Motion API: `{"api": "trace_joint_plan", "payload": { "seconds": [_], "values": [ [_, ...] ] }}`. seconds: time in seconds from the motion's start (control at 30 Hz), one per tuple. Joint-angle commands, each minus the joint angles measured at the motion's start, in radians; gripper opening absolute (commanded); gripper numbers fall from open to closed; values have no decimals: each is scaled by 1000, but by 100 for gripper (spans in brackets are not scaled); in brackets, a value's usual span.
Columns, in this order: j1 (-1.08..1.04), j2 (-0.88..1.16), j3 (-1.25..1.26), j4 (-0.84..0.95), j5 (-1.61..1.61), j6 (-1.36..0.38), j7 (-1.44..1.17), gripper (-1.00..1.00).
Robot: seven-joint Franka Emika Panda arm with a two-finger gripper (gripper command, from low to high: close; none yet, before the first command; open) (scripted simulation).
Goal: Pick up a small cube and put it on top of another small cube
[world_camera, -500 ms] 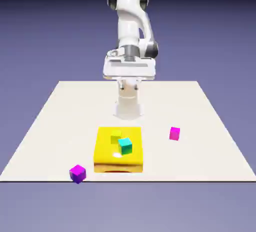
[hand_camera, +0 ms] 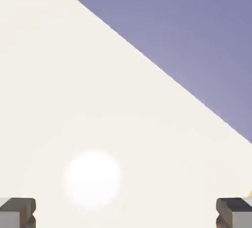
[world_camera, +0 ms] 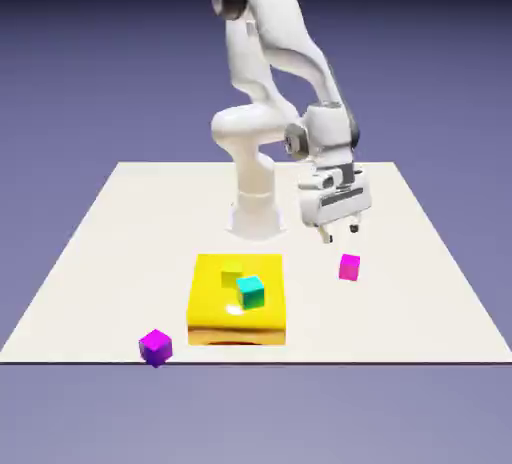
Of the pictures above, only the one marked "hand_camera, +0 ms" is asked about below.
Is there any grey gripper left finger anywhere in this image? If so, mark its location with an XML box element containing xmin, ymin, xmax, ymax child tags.
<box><xmin>0</xmin><ymin>197</ymin><xmax>37</xmax><ymax>228</ymax></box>

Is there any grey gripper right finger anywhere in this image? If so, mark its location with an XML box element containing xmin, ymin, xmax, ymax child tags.
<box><xmin>216</xmin><ymin>197</ymin><xmax>252</xmax><ymax>228</ymax></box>

